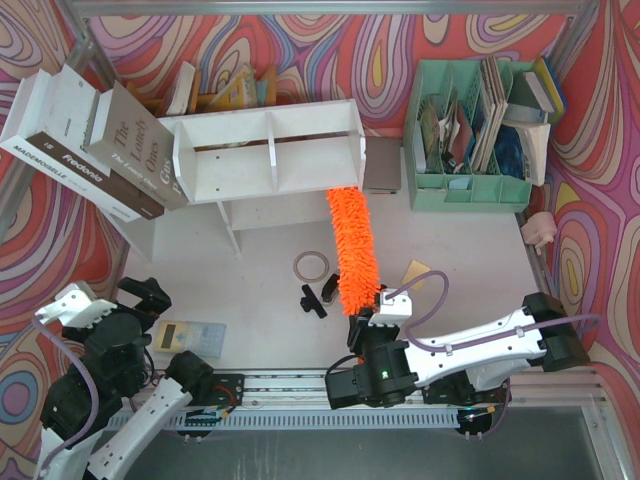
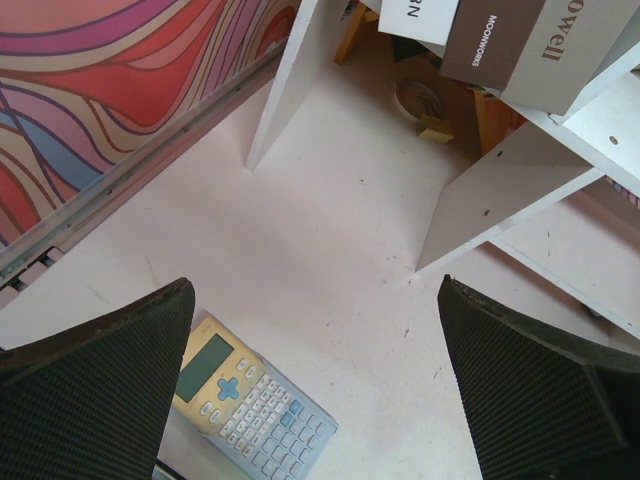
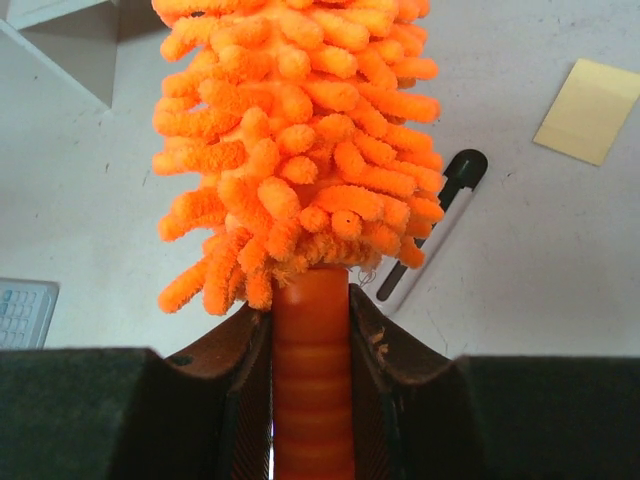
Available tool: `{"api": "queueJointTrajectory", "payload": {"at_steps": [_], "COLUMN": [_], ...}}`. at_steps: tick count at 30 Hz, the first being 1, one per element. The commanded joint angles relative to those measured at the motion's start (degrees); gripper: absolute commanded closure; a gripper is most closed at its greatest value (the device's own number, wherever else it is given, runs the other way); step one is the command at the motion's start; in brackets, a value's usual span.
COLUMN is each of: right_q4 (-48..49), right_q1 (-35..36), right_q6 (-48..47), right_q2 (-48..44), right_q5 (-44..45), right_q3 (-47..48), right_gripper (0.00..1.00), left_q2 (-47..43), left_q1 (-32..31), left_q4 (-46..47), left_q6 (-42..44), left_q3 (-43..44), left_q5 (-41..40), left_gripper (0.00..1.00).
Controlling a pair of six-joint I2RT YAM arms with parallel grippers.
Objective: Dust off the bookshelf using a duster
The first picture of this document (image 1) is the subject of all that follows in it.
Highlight orange microfiber duster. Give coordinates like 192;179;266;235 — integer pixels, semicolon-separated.
327;187;380;316

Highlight clear tape roll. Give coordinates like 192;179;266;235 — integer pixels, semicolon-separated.
293;251;330;283

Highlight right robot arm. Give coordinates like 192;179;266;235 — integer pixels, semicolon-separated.
325;290;590;409

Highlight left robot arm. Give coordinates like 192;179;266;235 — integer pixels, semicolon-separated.
32;277;214;479

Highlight white wooden bookshelf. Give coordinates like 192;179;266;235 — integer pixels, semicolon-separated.
162;99;366;250

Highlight yellow grey calculator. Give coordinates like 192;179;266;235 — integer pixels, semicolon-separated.
154;321;226;358

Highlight black grey stapler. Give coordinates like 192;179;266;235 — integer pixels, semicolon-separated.
320;271;340;306

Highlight black binder clip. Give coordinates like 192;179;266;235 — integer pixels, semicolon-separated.
300;284;327;319

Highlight yellow sticky note pad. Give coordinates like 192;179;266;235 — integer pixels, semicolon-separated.
401;260;432;292

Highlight large grey white book stack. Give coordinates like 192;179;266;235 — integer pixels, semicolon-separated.
1;66;188;222

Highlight pink piggy figurine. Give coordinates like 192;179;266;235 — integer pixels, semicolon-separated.
521;211;557;255

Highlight grey notebook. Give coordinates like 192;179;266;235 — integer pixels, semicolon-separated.
363;137;401;192

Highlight small books behind shelf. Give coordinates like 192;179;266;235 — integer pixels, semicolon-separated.
156;62;277;117

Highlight mint green desk organizer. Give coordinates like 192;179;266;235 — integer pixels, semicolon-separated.
403;56;532;213

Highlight white books beside organizer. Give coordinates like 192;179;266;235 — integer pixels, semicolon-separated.
496;57;567;186

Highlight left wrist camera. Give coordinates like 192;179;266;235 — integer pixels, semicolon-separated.
36;281;116;329

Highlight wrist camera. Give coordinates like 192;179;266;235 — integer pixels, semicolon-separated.
368;289;413;327
36;281;116;329

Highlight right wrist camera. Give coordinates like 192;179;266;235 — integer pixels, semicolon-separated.
368;289;413;327

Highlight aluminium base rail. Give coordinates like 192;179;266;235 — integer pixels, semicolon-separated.
59;369;616;411

